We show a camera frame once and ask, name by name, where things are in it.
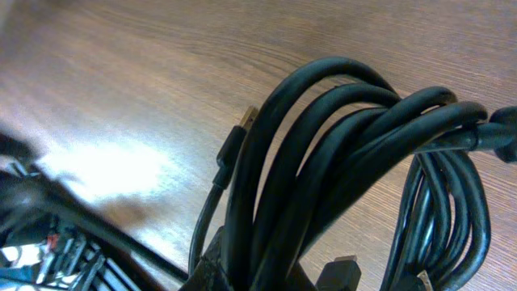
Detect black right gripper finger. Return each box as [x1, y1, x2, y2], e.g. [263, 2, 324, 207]
[179, 226, 234, 291]

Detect black USB cable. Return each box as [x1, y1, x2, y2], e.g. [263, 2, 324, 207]
[187, 56, 517, 291]

